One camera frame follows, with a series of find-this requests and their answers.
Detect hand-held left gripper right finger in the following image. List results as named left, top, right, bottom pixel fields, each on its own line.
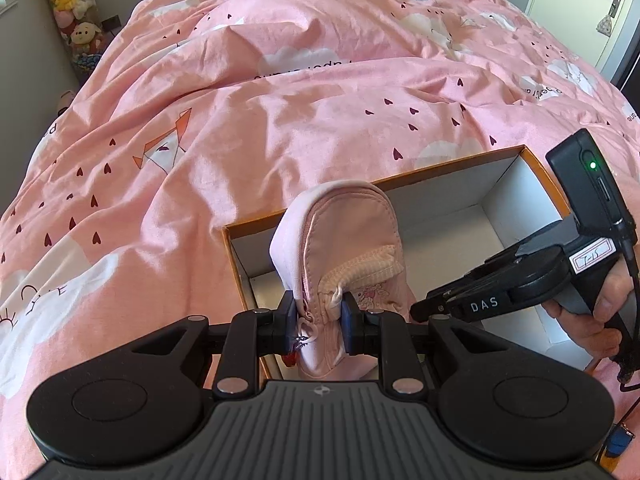
left=342, top=292, right=503, bottom=395

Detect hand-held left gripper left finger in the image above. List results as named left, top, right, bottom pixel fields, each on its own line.
left=129, top=291, right=300, bottom=396

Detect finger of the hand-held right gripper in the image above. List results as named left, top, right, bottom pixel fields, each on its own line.
left=411, top=245, right=526, bottom=323

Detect orange cardboard box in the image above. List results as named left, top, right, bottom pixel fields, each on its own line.
left=221, top=145, right=601, bottom=381

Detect pink fabric zip pouch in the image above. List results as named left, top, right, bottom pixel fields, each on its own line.
left=269, top=178, right=416, bottom=381

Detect person's right hand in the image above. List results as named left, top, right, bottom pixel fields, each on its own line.
left=542, top=257, right=640, bottom=361

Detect dark wardrobe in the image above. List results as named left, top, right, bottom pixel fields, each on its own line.
left=612, top=7, right=640, bottom=92

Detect white door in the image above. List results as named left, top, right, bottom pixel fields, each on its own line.
left=525, top=0, right=640, bottom=81

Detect small blue object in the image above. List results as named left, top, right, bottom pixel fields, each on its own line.
left=602, top=422, right=637, bottom=461

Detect pink printed blanket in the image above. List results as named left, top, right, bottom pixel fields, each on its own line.
left=0, top=0, right=640, bottom=480

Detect clear tube of plush toys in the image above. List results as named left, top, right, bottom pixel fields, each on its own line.
left=42, top=0, right=108, bottom=70

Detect black cable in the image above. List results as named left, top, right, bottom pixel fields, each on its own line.
left=614, top=227, right=640, bottom=396

